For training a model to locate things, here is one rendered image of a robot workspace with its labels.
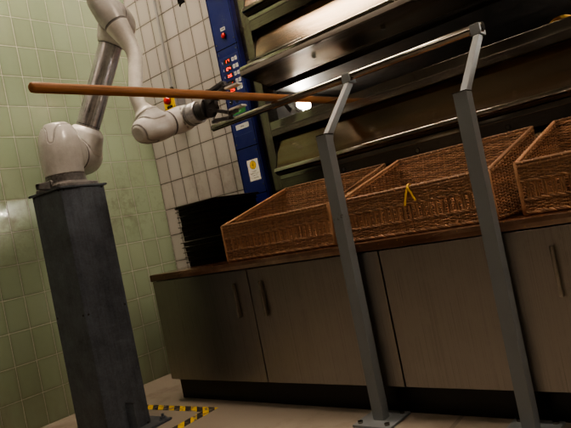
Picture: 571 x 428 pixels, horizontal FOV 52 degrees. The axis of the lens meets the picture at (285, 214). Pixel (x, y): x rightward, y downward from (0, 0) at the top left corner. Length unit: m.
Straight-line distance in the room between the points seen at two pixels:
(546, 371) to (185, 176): 2.18
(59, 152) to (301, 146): 1.05
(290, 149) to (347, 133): 0.33
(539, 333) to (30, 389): 2.18
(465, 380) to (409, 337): 0.21
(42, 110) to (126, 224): 0.72
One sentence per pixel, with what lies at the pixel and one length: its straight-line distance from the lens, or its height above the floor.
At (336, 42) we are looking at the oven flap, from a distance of 2.54.
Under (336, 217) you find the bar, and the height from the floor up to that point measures 0.68.
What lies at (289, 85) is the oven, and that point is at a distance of 2.89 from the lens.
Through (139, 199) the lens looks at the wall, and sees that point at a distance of 3.37.
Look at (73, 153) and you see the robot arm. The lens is 2.48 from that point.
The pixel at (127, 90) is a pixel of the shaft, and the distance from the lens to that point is 1.88.
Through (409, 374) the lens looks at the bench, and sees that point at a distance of 1.97.
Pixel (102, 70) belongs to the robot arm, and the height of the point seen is 1.49.
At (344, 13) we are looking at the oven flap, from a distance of 2.63.
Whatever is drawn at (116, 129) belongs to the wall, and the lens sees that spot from 3.39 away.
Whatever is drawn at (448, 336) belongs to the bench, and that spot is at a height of 0.26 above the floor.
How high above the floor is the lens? 0.70
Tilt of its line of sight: 1 degrees up
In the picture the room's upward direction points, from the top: 11 degrees counter-clockwise
